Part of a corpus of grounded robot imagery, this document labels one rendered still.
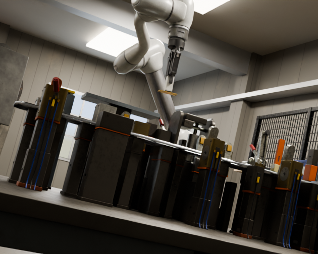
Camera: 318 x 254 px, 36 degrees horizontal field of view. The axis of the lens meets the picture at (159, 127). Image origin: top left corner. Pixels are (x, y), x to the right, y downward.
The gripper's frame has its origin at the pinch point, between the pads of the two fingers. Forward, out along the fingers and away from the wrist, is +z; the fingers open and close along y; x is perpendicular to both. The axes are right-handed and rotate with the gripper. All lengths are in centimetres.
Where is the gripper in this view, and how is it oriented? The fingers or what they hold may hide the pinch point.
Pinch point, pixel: (169, 83)
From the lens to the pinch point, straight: 214.9
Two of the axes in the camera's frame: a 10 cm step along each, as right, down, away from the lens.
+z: -1.8, 9.7, -1.4
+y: 2.6, -0.9, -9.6
